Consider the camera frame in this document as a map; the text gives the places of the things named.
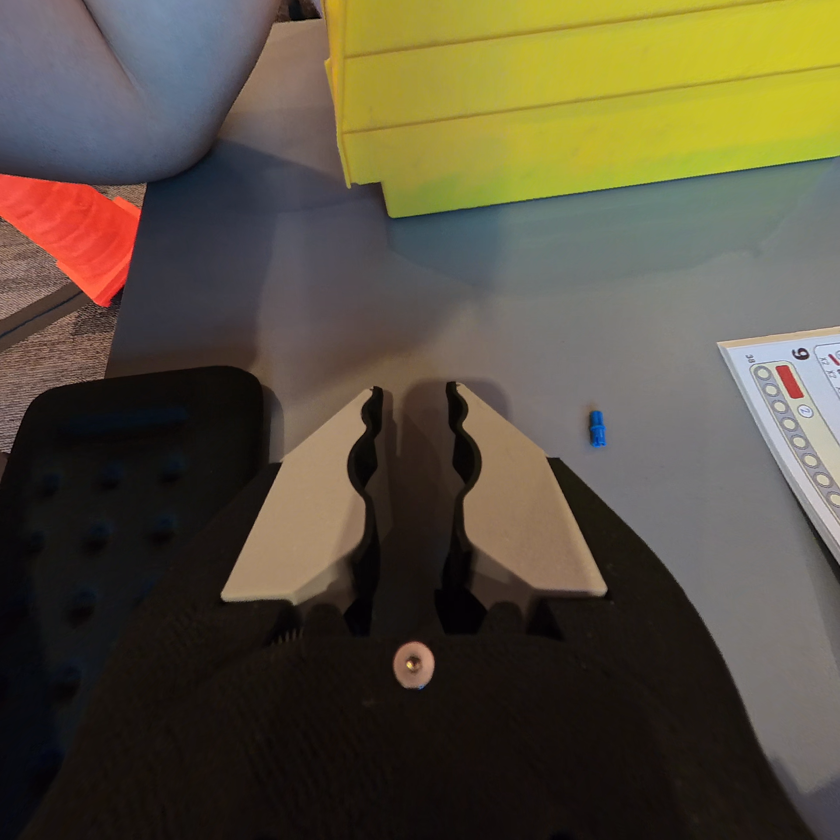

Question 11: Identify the grey desk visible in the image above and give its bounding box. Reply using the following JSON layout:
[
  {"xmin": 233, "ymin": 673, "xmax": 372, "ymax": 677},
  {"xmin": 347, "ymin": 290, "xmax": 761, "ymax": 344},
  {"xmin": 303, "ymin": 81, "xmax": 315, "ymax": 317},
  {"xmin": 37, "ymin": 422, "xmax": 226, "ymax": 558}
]
[{"xmin": 105, "ymin": 16, "xmax": 840, "ymax": 840}]

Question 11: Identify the instruction booklet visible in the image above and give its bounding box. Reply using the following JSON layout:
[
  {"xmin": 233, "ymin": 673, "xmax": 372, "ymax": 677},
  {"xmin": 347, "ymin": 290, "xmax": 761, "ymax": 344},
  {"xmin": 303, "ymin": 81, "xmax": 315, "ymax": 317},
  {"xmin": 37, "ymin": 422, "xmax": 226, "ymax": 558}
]
[{"xmin": 717, "ymin": 326, "xmax": 840, "ymax": 565}]

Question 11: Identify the black studded pad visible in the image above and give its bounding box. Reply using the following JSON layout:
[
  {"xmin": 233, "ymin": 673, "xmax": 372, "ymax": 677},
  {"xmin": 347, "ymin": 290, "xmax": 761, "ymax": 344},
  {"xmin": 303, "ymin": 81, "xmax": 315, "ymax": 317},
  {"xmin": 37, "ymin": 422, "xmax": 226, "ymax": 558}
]
[{"xmin": 0, "ymin": 366, "xmax": 266, "ymax": 840}]

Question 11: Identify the orange traffic cone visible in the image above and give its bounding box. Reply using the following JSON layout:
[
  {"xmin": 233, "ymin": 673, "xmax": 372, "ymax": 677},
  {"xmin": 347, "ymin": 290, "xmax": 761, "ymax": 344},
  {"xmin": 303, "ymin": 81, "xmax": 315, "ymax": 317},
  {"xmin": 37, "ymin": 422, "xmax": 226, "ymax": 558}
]
[{"xmin": 0, "ymin": 174, "xmax": 143, "ymax": 308}]

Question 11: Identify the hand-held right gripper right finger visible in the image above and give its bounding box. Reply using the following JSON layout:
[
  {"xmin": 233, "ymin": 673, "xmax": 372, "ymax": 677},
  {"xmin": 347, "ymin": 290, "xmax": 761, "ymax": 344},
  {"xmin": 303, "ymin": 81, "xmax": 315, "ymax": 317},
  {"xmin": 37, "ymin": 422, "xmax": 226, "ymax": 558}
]
[{"xmin": 434, "ymin": 381, "xmax": 609, "ymax": 636}]

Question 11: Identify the yellow plastic bin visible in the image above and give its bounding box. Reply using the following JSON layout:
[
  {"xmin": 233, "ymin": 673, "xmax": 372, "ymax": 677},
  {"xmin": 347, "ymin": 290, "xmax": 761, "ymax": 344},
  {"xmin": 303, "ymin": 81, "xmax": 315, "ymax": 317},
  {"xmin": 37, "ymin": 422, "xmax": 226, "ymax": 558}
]
[{"xmin": 323, "ymin": 0, "xmax": 840, "ymax": 219}]

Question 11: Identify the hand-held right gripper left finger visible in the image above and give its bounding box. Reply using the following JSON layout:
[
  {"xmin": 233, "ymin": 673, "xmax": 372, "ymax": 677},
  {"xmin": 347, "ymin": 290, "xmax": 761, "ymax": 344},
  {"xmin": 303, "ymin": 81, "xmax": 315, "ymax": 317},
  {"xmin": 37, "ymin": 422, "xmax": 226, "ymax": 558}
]
[{"xmin": 220, "ymin": 386, "xmax": 385, "ymax": 636}]

